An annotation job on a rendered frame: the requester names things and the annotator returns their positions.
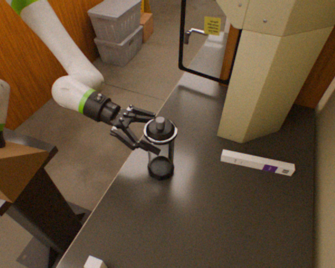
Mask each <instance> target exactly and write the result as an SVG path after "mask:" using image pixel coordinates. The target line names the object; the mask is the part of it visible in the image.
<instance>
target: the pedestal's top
mask: <svg viewBox="0 0 335 268"><path fill-rule="evenodd" d="M3 137H4V140H5V141H8V142H13V143H17V144H19V145H20V144H22V145H26V146H31V147H35V148H38V149H42V150H47V151H48V153H49V156H48V157H47V158H46V160H45V161H44V162H43V164H42V165H41V166H40V168H39V169H38V171H37V172H36V173H35V174H34V176H33V177H32V178H31V180H30V181H29V182H28V183H27V185H26V186H25V187H24V189H23V190H22V192H23V191H24V190H25V189H26V188H27V187H28V185H29V184H30V183H31V182H32V181H33V180H34V178H35V177H36V176H37V175H38V174H39V173H40V171H41V170H42V169H43V168H44V167H45V166H46V165H47V163H48V162H49V161H50V160H51V159H52V158H53V157H54V156H55V155H56V153H57V152H58V151H59V150H58V148H57V147H56V145H54V144H51V143H48V142H45V141H43V140H39V139H37V138H34V137H30V136H26V135H23V134H21V133H18V132H16V131H13V130H9V129H7V128H4V129H3ZM22 192H21V193H22ZM21 193H20V195H21ZM20 195H19V196H20ZM19 196H18V197H19ZM16 200H17V199H16ZM12 204H13V203H12V202H8V201H6V200H2V199H0V216H3V215H4V214H5V212H6V211H7V210H8V209H9V207H10V206H11V205H12Z"/></svg>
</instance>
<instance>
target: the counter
mask: <svg viewBox="0 0 335 268"><path fill-rule="evenodd" d="M227 90H228V87H226V86H223V85H219V83H218V82H215V81H213V80H210V79H207V78H204V77H201V76H197V75H194V74H191V73H187V72H185V73H184V74H183V76H182V77H181V78H180V80H179V81H178V83H177V85H176V86H175V88H174V89H173V91H172V92H171V93H170V95H169V96H168V98H167V100H166V101H165V103H164V104H163V106H162V107H161V109H160V110H159V112H158V113H157V115H156V118H158V117H164V118H167V119H169V120H171V121H173V122H174V123H175V124H176V126H177V129H178V132H177V136H176V138H175V140H174V158H173V163H174V171H173V173H172V175H171V177H169V178H166V179H163V180H158V179H155V178H153V177H151V175H150V173H149V171H148V168H147V164H148V163H149V158H148V152H147V151H144V150H142V149H141V148H139V149H135V151H132V153H131V154H130V155H129V157H128V158H127V160H126V161H125V163H124V164H123V166H122V167H121V169H120V170H119V172H118V173H117V175H116V177H115V178H114V179H113V181H112V182H111V184H110V186H109V187H108V189H107V190H106V192H105V194H104V196H103V197H102V198H101V200H100V201H99V203H98V204H97V206H96V207H95V209H94V211H93V212H92V214H91V215H90V217H89V218H88V220H87V221H86V223H85V224H84V226H83V227H82V229H81V230H80V232H79V233H78V234H77V236H76V237H75V238H74V240H73V242H72V243H71V245H70V246H69V248H68V249H67V251H66V253H65V254H64V255H63V257H62V258H61V260H60V261H59V263H58V265H57V267H56V268H85V267H84V265H85V263H86V261H87V259H88V257H89V256H93V257H95V258H98V259H100V260H103V262H104V263H105V265H106V266H107V267H108V268H312V243H313V180H314V117H315V109H313V108H309V107H305V106H300V105H297V104H293V105H292V106H291V108H290V110H289V112H288V113H287V115H286V117H285V119H284V121H283V124H282V126H281V128H280V130H279V131H277V132H274V133H271V134H268V135H265V136H262V137H259V138H256V139H253V140H250V141H247V142H244V143H239V142H236V141H232V140H229V139H226V138H223V137H219V136H217V133H218V128H219V124H220V121H221V116H222V112H223V108H224V104H225V101H226V96H227ZM223 150H227V151H233V152H237V153H241V154H246V155H252V156H257V157H262V158H266V159H271V160H276V161H281V162H286V163H290V164H294V168H295V171H294V172H293V174H292V175H291V176H287V175H283V174H278V173H273V172H269V171H265V170H259V169H254V168H251V167H246V166H241V165H236V164H231V163H228V162H223V161H221V156H222V152H223Z"/></svg>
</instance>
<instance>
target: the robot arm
mask: <svg viewBox="0 0 335 268"><path fill-rule="evenodd" d="M5 1H6V2H7V3H8V4H9V5H10V6H11V8H12V9H13V10H14V11H15V12H16V13H17V14H18V15H19V17H20V18H21V19H22V20H23V21H24V22H25V23H26V24H27V25H28V26H29V27H30V28H31V29H32V30H33V31H34V33H35V34H36V35H37V36H38V37H39V38H40V39H41V40H42V41H43V42H44V43H45V45H46V46H47V47H48V48H49V49H50V50H51V52H52V53H53V54H54V56H55V57H56V58H57V60H58V61H59V63H60V64H61V65H62V66H63V68H64V69H65V71H66V72H67V73H68V75H66V76H63V77H61V78H59V79H58V80H56V81H55V83H54V84H53V86H52V96H53V98H54V100H55V101H56V103H57V104H59V105H60V106H62V107H65V108H69V109H73V110H75V111H77V112H79V113H81V114H83V115H85V116H87V117H89V118H91V119H93V120H95V121H96V122H100V121H102V122H104V123H106V124H108V125H111V126H112V128H111V129H110V133H109V134H110V135H112V136H114V137H116V138H118V139H119V140H120V141H121V142H123V143H124V145H126V146H127V147H128V148H129V149H130V150H132V151H135V149H139V148H141V149H142V150H144V151H147V152H148V151H149V152H152V153H153V154H155V155H157V156H159V154H160V151H161V149H158V148H157V147H155V146H153V145H151V144H150V143H149V142H147V141H145V140H143V139H142V140H141V141H140V140H139V139H138V138H137V136H136V135H135V134H134V133H133V131H132V130H130V128H129V127H128V125H129V124H131V123H132V122H142V123H147V122H148V121H150V120H152V119H154V118H156V113H153V112H150V111H146V110H144V109H141V108H137V107H135V106H133V105H132V104H130V106H129V107H128V108H127V109H123V108H121V107H120V106H119V105H117V104H115V103H113V102H111V99H110V98H109V97H107V96H105V95H103V94H102V93H101V92H102V90H103V88H104V77H103V75H102V74H101V73H100V72H99V71H98V70H97V69H96V67H95V66H94V65H93V64H92V63H91V62H90V61H89V60H88V59H87V57H86V56H85V55H84V54H83V53H82V52H81V51H80V50H79V48H78V47H77V46H76V44H75V43H74V41H73V40H72V39H71V37H70V36H69V34H68V33H67V32H66V29H65V28H64V26H63V24H62V23H61V22H60V20H59V18H58V17H57V15H56V13H55V12H54V10H53V9H52V8H51V6H50V4H49V3H48V1H47V0H5ZM9 93H10V85H9V84H8V83H7V82H5V81H3V80H1V79H0V149H2V148H4V147H5V146H6V142H5V140H4V137H3V129H4V126H5V124H6V118H7V110H8V102H9ZM132 118H133V119H132ZM118 128H120V129H121V130H122V131H123V132H124V133H125V134H126V135H127V136H128V138H127V137H126V136H125V135H124V134H122V133H121V132H120V131H118Z"/></svg>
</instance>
